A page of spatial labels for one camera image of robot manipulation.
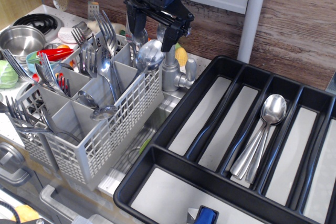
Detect steel ladle spoon lying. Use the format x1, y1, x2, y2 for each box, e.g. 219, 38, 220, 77
78, 90, 118, 121

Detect red toy utensil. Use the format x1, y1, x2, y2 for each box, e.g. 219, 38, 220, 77
37, 48, 74, 61

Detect black stove burner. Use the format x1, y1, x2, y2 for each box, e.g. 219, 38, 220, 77
13, 14, 60, 35

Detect green toy cabbage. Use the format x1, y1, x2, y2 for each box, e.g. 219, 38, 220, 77
1, 60, 18, 89

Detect big steel spoon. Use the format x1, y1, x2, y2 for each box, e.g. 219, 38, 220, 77
131, 39, 165, 82

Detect steel fork leaning left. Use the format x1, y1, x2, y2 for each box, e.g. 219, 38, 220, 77
1, 49, 75, 101

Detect white vertical pole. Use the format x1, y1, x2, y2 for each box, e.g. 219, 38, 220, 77
237, 0, 264, 63

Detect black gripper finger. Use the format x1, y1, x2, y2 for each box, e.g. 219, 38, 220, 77
161, 21, 183, 52
127, 0, 146, 36

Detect pink toy plate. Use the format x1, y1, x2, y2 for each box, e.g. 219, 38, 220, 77
57, 27, 76, 44

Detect grey toy faucet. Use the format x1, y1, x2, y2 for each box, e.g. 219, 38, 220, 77
162, 45, 197, 92

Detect blue object at bottom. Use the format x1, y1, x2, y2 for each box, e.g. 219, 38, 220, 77
186, 205, 219, 224

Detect stacked steel spoons in tray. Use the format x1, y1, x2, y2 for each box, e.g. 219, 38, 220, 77
230, 94, 287, 184

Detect yellow toy corn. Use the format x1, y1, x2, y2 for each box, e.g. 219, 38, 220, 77
175, 43, 188, 67

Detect tall steel fork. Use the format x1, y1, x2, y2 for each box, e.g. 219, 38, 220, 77
93, 11, 121, 102

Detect steel spoon behind faucet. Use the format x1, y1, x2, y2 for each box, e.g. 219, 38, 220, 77
156, 23, 167, 42

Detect steel spoon in basket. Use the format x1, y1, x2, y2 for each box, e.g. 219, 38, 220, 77
132, 28, 149, 51

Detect black cutlery tray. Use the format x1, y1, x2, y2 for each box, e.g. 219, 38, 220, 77
113, 56, 335, 223

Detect steel pot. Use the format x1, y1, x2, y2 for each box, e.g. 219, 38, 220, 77
1, 25, 46, 58

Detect steel forks front left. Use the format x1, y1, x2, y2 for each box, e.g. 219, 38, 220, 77
1, 97, 81, 143

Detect grey plastic cutlery basket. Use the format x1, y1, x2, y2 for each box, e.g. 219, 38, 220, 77
17, 37, 164, 190

